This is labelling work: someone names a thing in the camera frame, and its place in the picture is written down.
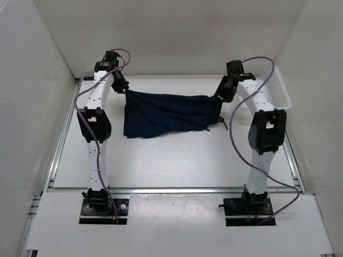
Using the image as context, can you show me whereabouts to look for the navy blue shorts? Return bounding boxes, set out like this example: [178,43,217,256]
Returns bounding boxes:
[123,90,223,139]

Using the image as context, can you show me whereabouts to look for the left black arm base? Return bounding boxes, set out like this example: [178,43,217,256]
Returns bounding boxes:
[79,189,129,225]

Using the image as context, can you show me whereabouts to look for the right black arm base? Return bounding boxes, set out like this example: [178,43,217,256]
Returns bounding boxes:
[218,191,277,227]

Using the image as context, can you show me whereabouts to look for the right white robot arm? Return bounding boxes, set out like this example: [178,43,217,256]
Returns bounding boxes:
[215,60,287,214]

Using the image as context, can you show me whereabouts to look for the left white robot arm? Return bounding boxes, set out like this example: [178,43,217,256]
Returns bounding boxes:
[73,48,130,193]

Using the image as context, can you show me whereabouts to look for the white plastic mesh basket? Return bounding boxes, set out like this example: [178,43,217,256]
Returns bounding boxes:
[242,58,292,110]

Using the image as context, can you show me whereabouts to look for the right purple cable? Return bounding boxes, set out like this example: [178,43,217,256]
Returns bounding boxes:
[229,56,300,224]

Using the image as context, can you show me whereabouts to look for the purple cable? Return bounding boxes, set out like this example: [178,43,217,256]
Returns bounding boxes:
[229,56,300,224]
[73,48,132,223]

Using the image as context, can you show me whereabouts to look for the front aluminium rail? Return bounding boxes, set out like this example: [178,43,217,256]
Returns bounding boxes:
[110,187,243,194]

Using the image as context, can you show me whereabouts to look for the right aluminium frame rail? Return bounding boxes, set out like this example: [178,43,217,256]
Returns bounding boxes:
[281,125,335,257]

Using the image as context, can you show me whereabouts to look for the aluminium frame rail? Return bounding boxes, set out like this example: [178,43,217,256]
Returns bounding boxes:
[16,78,83,256]
[281,125,335,257]

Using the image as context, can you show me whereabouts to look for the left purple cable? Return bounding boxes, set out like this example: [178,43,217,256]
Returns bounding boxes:
[73,48,132,223]

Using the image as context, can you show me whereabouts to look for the left aluminium frame rail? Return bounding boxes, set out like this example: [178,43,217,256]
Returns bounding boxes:
[16,78,83,256]

